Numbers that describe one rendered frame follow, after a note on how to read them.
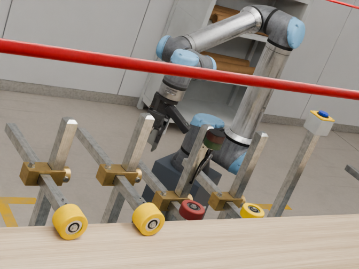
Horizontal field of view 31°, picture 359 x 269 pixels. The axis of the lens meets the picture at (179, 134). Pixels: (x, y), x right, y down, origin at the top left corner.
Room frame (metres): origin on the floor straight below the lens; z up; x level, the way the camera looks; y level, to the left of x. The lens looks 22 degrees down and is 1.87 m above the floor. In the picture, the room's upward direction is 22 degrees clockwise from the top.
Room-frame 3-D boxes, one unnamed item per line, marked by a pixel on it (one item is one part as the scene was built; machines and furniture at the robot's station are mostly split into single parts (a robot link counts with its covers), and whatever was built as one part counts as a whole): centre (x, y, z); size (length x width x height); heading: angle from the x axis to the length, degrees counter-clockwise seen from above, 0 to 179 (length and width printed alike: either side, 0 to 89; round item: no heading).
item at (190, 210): (1.86, -0.13, 0.85); 0.08 x 0.08 x 0.11
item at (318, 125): (2.31, -0.47, 1.18); 0.07 x 0.07 x 0.08; 41
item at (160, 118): (2.14, 0.09, 1.07); 0.09 x 0.08 x 0.12; 89
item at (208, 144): (1.94, -0.11, 1.11); 0.06 x 0.06 x 0.02
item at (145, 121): (1.81, 0.11, 0.92); 0.04 x 0.04 x 0.48; 41
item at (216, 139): (1.94, -0.11, 1.13); 0.06 x 0.06 x 0.02
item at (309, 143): (2.31, -0.47, 0.93); 0.05 x 0.05 x 0.45; 41
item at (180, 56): (2.15, 0.08, 1.23); 0.10 x 0.09 x 0.12; 150
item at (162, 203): (1.96, -0.06, 0.85); 0.14 x 0.06 x 0.05; 131
